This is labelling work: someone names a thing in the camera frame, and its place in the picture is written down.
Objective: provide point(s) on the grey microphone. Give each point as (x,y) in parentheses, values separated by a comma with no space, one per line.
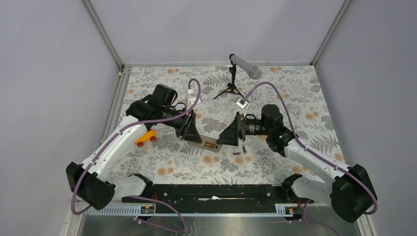
(254,72)

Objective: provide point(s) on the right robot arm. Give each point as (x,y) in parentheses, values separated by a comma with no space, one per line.
(348,190)

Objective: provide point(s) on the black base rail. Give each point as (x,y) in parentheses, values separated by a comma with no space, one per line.
(213,199)

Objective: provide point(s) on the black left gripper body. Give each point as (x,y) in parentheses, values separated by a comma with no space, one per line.
(183,131)

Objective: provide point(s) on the white remote control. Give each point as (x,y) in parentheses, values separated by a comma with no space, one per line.
(209,144)

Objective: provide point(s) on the orange toy brick car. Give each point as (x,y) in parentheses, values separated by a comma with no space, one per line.
(148,136)

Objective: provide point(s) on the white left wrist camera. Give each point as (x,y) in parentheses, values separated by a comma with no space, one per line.
(191,99)

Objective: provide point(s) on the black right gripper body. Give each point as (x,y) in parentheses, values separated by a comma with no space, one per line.
(240,128)

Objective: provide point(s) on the floral table mat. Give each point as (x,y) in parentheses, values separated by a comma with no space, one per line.
(170,160)

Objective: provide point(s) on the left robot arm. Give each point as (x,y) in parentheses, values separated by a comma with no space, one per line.
(89,180)

